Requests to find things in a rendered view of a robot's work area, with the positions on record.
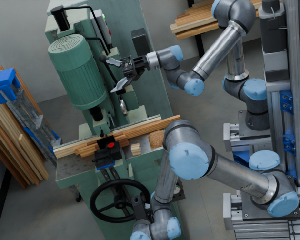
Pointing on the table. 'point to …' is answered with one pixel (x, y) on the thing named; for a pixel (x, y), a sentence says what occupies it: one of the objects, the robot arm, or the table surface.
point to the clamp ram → (103, 143)
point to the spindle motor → (77, 71)
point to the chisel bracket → (105, 125)
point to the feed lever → (111, 74)
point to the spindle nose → (96, 113)
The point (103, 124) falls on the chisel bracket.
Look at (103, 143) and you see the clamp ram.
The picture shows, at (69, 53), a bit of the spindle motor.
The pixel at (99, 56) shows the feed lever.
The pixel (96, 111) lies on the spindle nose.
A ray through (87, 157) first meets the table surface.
